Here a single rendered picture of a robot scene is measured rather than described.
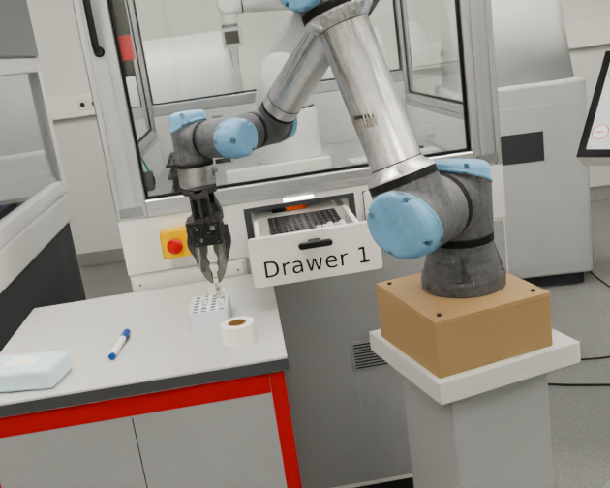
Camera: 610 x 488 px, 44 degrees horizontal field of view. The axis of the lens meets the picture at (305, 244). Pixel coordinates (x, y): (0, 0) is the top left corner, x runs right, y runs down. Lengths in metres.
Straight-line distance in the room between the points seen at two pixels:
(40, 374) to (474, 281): 0.82
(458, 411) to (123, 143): 1.07
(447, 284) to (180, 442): 0.60
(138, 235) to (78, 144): 3.47
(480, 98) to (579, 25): 3.41
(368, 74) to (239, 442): 0.75
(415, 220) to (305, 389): 1.06
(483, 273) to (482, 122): 0.78
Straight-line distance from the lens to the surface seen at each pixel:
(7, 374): 1.55
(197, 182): 1.53
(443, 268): 1.33
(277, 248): 1.64
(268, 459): 1.55
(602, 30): 5.46
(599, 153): 1.98
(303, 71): 1.44
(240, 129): 1.43
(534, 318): 1.35
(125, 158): 1.96
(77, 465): 1.57
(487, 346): 1.31
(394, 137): 1.19
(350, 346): 2.10
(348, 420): 2.20
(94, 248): 5.56
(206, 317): 1.64
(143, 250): 2.00
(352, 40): 1.21
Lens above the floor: 1.32
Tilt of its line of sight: 15 degrees down
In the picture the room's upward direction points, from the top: 8 degrees counter-clockwise
